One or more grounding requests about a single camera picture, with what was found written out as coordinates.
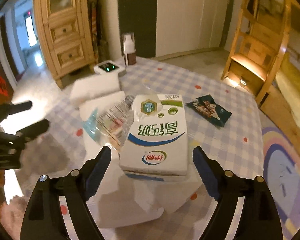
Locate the white tissue block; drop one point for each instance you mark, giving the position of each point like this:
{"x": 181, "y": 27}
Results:
{"x": 92, "y": 87}

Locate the long white paper sheet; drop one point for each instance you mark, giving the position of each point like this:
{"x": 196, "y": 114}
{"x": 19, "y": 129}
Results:
{"x": 122, "y": 201}

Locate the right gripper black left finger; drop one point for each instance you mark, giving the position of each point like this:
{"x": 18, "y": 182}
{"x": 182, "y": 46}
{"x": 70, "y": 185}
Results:
{"x": 43, "y": 217}

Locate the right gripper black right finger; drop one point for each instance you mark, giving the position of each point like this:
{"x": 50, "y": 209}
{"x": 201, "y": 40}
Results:
{"x": 259, "y": 217}

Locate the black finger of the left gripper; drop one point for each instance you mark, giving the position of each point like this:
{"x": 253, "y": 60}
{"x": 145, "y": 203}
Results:
{"x": 31, "y": 132}
{"x": 20, "y": 107}

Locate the rainbow round rug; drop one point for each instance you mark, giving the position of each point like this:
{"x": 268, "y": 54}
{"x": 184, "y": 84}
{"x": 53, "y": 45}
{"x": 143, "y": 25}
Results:
{"x": 281, "y": 170}

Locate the wooden bunk bed stairs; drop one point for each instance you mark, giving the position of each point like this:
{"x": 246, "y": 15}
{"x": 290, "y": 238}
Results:
{"x": 259, "y": 45}

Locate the white milk carton box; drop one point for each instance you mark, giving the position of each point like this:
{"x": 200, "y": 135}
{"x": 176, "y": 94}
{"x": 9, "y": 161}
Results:
{"x": 156, "y": 147}

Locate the white digital clock device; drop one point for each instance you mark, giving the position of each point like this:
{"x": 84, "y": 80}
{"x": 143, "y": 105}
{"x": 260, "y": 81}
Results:
{"x": 109, "y": 66}

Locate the white wardrobe with holes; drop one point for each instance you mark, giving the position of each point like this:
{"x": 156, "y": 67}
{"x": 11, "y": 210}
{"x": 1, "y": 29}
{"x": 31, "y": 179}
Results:
{"x": 164, "y": 27}

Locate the wooden cabinet with drawers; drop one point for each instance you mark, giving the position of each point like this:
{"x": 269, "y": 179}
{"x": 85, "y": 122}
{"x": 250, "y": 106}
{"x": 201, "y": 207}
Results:
{"x": 64, "y": 36}

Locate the clear plastic wrapper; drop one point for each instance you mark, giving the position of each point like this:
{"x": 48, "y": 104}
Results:
{"x": 107, "y": 120}

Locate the dark green snack packet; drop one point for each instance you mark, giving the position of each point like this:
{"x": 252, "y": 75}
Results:
{"x": 206, "y": 107}

